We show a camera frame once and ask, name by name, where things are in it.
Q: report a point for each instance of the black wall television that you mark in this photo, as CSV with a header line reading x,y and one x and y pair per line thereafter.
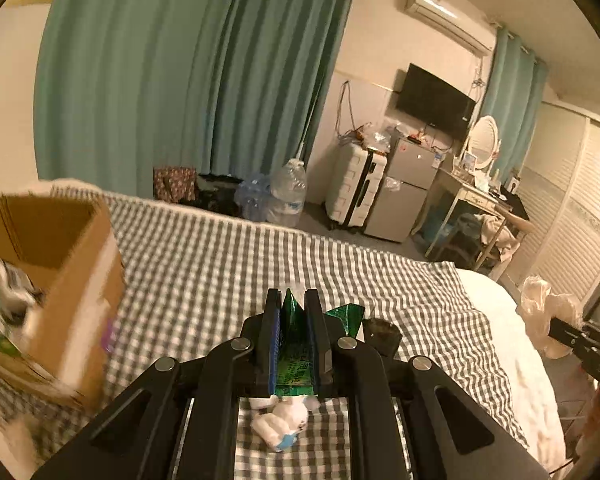
x,y
433,101

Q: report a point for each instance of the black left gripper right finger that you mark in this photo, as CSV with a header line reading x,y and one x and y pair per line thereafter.
x,y
408,419

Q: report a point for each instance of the green curtain large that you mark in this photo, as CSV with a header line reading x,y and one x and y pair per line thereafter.
x,y
234,87

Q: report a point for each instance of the green foil wrapper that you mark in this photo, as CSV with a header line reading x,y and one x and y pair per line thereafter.
x,y
294,358

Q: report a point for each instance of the crumpled white tissue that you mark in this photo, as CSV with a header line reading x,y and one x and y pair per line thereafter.
x,y
278,420

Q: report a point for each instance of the white oval vanity mirror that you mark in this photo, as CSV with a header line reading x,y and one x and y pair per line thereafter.
x,y
483,141

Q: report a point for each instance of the grey mini fridge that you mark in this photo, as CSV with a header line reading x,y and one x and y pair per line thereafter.
x,y
404,188

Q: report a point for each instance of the green curtain by window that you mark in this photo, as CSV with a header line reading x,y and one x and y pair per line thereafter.
x,y
513,95

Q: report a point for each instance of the white suitcase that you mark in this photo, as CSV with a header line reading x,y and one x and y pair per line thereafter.
x,y
354,185

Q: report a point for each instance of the white air conditioner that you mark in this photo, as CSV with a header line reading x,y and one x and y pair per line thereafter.
x,y
475,36

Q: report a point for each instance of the checkered grey white bedsheet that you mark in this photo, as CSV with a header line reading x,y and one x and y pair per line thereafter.
x,y
193,277

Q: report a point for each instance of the brown cardboard box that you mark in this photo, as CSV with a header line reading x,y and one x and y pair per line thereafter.
x,y
66,246

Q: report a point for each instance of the floral patterned bag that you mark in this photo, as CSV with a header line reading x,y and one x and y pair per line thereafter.
x,y
174,184

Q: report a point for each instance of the white plastic bag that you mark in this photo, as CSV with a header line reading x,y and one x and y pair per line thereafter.
x,y
538,305

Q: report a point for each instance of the clear water jug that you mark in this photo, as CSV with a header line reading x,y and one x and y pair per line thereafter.
x,y
287,194

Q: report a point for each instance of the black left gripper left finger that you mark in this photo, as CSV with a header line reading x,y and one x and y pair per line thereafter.
x,y
177,420

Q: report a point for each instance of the white dressing table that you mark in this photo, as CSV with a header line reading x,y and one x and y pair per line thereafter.
x,y
477,231

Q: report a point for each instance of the small black object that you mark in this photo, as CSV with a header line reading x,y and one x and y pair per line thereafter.
x,y
383,336

